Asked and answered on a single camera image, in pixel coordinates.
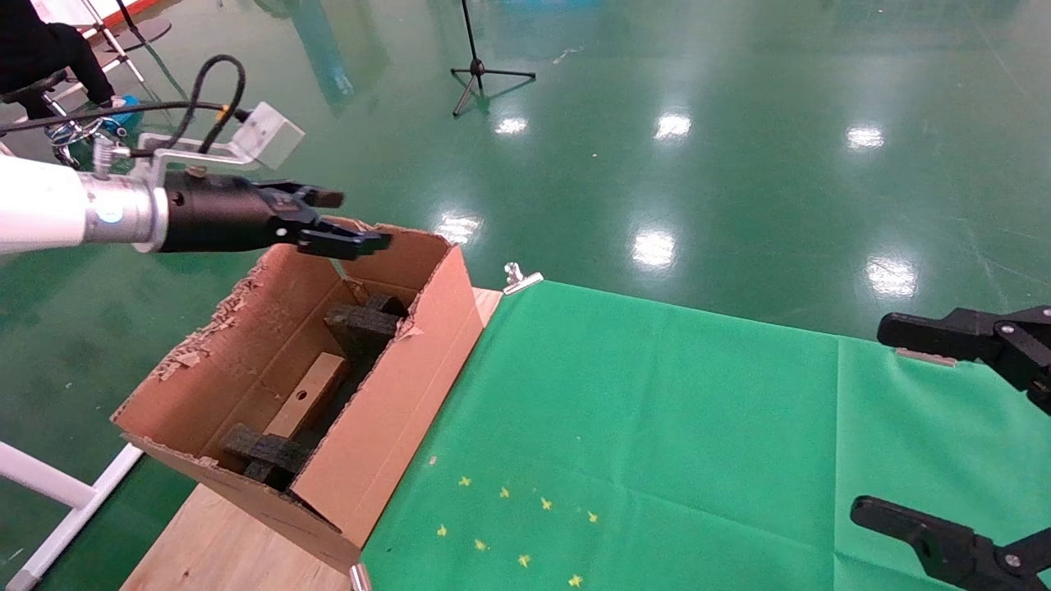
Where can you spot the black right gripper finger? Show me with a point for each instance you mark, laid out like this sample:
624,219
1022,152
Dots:
944,550
928,336

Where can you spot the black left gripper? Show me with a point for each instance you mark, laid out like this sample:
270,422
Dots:
213,213

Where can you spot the brown cardboard box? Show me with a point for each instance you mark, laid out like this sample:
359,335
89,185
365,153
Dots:
320,377

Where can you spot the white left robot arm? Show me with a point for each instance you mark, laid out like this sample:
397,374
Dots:
41,205

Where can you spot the large open cardboard carton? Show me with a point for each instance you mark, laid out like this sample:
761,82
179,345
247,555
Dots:
394,410

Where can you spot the black foam block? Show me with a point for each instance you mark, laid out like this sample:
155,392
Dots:
267,451
365,324

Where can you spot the black tripod stand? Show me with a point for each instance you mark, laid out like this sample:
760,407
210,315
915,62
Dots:
479,66

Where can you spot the green table cloth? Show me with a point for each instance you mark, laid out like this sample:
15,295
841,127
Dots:
698,451

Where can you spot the black round base stand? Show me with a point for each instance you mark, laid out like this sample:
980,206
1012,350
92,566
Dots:
148,33

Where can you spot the white board red edge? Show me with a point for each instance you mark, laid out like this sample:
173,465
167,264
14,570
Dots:
74,8

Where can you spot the person in black clothes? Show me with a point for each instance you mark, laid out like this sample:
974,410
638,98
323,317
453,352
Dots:
33,49

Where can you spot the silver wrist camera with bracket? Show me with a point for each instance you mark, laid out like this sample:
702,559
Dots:
271,135

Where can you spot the white metal frame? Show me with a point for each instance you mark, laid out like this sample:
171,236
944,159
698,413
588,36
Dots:
41,480

